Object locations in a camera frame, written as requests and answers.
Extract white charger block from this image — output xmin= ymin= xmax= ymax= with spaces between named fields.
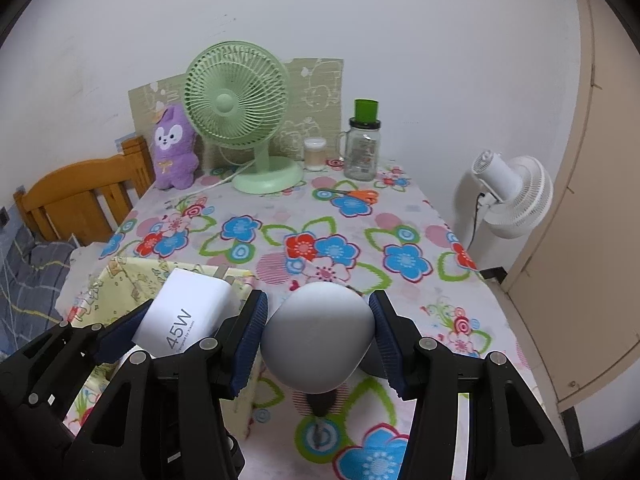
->
xmin=135 ymin=267 xmax=242 ymax=361

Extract glass jar with green lid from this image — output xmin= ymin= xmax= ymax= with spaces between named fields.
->
xmin=339 ymin=99 xmax=383 ymax=181

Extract purple plush toy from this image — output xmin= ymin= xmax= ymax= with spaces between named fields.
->
xmin=151 ymin=105 xmax=200 ymax=191

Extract cotton swab container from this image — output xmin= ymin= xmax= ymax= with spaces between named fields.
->
xmin=303 ymin=137 xmax=327 ymax=171

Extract green desk fan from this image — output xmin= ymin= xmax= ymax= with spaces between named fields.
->
xmin=184 ymin=41 xmax=305 ymax=195

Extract green patterned board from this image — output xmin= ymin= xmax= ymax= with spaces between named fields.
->
xmin=128 ymin=57 xmax=346 ymax=176

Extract black car key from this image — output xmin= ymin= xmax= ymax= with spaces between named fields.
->
xmin=306 ymin=391 xmax=346 ymax=418

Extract white egg-shaped speaker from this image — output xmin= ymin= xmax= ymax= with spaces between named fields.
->
xmin=262 ymin=282 xmax=375 ymax=395

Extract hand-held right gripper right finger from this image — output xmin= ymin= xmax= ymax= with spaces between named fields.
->
xmin=367 ymin=290 xmax=581 ymax=480

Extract orange scissors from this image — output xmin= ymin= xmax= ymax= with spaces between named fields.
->
xmin=317 ymin=187 xmax=380 ymax=206

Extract beige door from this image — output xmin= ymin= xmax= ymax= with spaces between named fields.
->
xmin=502 ymin=0 xmax=640 ymax=411

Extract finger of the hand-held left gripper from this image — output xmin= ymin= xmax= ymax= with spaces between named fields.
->
xmin=94 ymin=299 xmax=157 ymax=367
xmin=212 ymin=305 xmax=253 ymax=348

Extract plaid pillow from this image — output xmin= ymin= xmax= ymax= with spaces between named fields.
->
xmin=0 ymin=225 xmax=76 ymax=361

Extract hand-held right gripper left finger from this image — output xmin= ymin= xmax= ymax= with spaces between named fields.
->
xmin=65 ymin=290 xmax=270 ymax=480

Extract yellow patterned storage box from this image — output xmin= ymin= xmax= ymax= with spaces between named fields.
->
xmin=65 ymin=256 xmax=261 ymax=443

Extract white standing fan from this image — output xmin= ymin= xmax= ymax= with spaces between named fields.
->
xmin=470 ymin=149 xmax=555 ymax=271

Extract black fan cable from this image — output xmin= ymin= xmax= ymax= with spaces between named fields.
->
xmin=470 ymin=192 xmax=488 ymax=251

